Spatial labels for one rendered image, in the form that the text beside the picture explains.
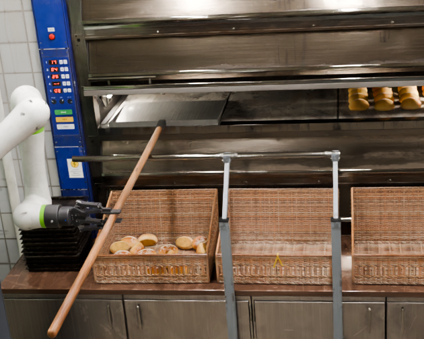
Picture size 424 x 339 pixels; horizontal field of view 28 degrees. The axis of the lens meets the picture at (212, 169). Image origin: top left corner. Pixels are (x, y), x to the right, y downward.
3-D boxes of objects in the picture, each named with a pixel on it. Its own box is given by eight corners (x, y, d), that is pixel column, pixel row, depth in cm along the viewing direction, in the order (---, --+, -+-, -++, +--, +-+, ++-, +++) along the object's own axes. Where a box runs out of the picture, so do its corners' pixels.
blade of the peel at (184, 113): (217, 124, 413) (217, 119, 412) (109, 127, 421) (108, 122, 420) (226, 100, 445) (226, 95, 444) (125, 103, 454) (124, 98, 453)
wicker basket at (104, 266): (116, 237, 442) (110, 189, 431) (223, 236, 434) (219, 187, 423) (92, 284, 397) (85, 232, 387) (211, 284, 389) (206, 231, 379)
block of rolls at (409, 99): (347, 77, 470) (347, 67, 468) (435, 74, 463) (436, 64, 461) (348, 112, 415) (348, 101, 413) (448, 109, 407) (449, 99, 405)
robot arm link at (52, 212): (44, 233, 326) (41, 211, 322) (54, 219, 336) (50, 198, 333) (59, 233, 325) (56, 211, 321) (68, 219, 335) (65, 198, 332)
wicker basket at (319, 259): (230, 236, 433) (226, 186, 423) (340, 237, 423) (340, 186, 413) (215, 284, 389) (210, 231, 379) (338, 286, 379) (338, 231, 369)
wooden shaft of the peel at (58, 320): (56, 339, 254) (54, 331, 253) (46, 339, 254) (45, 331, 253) (162, 132, 409) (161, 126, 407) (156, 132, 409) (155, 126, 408)
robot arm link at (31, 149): (11, 135, 326) (38, 136, 325) (21, 126, 337) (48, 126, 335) (21, 220, 340) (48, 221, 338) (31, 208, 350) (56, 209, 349)
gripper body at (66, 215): (63, 202, 330) (86, 202, 328) (66, 221, 333) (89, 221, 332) (57, 210, 323) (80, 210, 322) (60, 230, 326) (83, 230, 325)
